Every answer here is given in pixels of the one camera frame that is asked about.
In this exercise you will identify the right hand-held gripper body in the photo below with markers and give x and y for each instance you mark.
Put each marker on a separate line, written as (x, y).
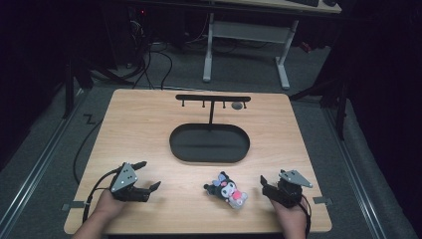
(287, 191)

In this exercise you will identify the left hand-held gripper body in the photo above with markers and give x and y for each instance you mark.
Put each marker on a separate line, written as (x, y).
(126, 186)

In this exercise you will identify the black and pink plush toy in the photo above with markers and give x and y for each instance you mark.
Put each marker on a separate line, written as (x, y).
(229, 192)

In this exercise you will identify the black hook stand with tray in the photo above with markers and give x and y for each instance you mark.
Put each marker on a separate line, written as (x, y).
(209, 142)

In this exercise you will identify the person's right hand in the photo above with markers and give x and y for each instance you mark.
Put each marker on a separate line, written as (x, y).
(292, 215)

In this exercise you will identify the person's left hand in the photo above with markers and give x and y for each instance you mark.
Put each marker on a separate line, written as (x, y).
(107, 205)

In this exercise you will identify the grey tape tab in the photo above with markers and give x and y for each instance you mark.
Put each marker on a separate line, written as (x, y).
(74, 205)
(322, 200)

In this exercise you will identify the grey round disc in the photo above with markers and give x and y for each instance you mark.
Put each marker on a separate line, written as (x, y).
(237, 105)

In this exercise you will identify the black metal stand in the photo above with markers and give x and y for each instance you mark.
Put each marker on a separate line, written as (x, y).
(71, 89)
(336, 99)

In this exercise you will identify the white-legged desk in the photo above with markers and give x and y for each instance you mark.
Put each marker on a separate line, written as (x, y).
(249, 31)

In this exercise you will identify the black keyboard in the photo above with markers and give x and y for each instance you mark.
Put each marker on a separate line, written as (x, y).
(303, 2)

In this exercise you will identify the metal floor rail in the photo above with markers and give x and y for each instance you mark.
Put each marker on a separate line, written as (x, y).
(36, 166)
(356, 172)

